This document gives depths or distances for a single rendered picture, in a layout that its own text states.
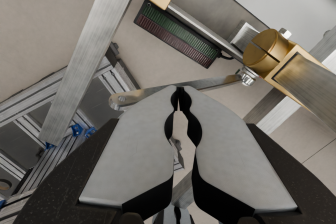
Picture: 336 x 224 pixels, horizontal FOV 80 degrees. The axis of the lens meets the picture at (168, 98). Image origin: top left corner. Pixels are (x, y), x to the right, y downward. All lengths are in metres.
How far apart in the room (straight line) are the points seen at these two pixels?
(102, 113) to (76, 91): 0.82
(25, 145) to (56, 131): 1.09
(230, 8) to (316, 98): 0.24
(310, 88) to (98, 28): 0.22
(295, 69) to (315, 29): 0.34
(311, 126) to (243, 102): 0.56
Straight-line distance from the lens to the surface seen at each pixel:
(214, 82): 0.22
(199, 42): 0.40
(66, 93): 0.29
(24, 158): 1.50
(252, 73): 0.27
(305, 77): 0.24
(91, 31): 0.25
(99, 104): 1.07
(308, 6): 0.56
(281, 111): 0.31
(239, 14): 0.41
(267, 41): 0.26
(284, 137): 1.70
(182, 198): 0.40
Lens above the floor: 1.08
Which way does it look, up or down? 59 degrees down
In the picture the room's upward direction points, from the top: 176 degrees clockwise
